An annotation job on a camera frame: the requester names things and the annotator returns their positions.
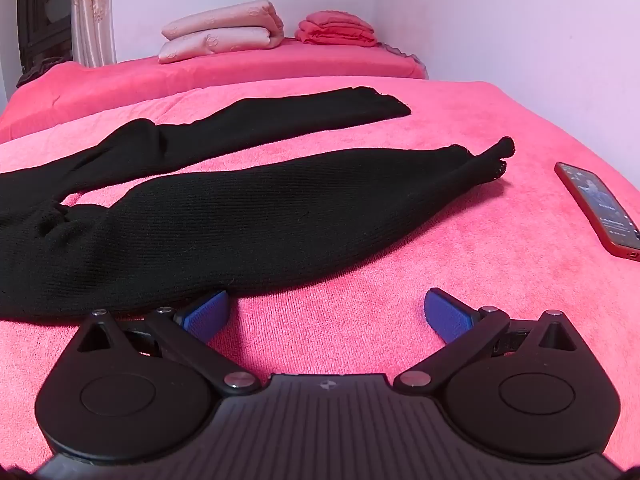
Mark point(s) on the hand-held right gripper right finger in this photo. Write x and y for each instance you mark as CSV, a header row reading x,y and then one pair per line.
x,y
447,315

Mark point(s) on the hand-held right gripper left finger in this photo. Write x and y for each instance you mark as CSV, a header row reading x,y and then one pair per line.
x,y
202,315

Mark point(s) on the black knit pants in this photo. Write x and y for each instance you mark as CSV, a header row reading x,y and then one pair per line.
x,y
225,220

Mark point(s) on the smartphone with red case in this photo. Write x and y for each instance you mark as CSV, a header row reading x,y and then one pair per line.
x,y
600,205

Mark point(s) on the pale pink pillow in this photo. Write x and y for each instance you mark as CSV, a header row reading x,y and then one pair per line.
x,y
215,45
225,17

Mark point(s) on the dark cloth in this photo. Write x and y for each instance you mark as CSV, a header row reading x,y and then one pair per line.
x,y
37,72

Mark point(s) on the folded red blanket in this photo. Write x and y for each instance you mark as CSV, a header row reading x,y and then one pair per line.
x,y
335,30

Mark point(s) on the pale patterned curtain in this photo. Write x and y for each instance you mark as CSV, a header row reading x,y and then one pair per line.
x,y
92,15

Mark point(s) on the dark wooden window frame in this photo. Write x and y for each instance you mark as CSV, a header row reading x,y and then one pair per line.
x,y
45,10

